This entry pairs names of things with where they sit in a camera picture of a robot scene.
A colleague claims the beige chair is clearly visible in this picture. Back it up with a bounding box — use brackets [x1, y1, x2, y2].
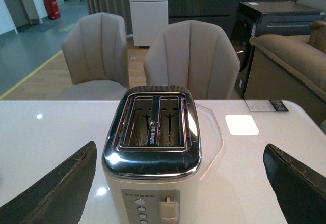
[57, 12, 129, 100]
[144, 20, 240, 100]

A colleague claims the black washing machine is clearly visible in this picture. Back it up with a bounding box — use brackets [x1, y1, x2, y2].
[230, 1, 325, 98]

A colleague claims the beige chair left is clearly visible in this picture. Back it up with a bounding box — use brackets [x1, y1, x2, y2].
[57, 12, 129, 100]

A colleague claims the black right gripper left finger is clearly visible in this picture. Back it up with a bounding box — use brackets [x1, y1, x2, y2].
[1, 141, 97, 223]

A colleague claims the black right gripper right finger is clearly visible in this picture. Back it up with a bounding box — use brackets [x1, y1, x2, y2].
[263, 144, 325, 223]

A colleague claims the tan sofa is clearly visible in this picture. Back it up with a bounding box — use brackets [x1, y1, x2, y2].
[244, 21, 325, 125]

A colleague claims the red bin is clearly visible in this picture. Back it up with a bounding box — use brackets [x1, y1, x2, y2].
[43, 0, 61, 20]

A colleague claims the white cabinet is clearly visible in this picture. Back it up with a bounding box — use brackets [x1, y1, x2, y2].
[129, 0, 168, 47]

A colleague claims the white chrome two-slot toaster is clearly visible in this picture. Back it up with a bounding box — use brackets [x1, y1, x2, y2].
[102, 85, 202, 223]

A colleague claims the black label card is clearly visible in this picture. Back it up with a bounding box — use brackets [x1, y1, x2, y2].
[245, 99, 289, 112]

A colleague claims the beige chair right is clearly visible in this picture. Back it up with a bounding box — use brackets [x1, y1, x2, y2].
[144, 20, 240, 100]

